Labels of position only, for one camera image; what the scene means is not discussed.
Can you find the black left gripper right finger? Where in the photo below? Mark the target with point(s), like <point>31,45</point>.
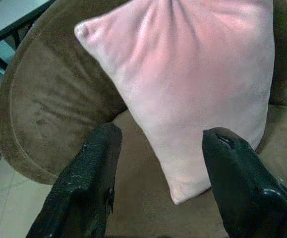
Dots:
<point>245,188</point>

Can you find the small white table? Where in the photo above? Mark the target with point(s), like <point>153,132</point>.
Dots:
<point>4,17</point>

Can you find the brown fabric sofa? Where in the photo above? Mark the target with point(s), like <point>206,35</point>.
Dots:
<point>59,99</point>

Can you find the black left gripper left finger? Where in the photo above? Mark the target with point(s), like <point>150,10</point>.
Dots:
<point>83,186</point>

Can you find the pink pillow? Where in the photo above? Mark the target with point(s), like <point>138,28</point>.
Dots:
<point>183,74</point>

